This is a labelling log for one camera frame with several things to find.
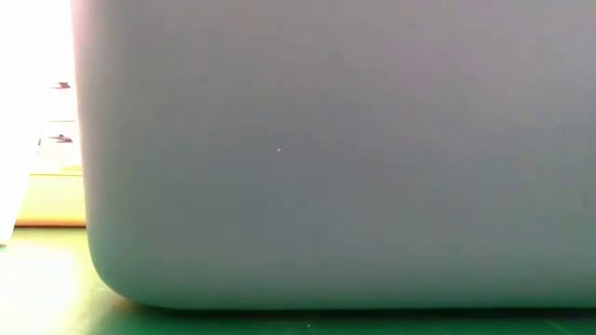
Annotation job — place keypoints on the blue-grey plastic bin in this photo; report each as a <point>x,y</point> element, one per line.
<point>326,163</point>

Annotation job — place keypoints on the orange plastic bin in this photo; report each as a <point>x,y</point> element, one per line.
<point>51,200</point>

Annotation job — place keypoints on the white plastic bin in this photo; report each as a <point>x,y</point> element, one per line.
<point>9,200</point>

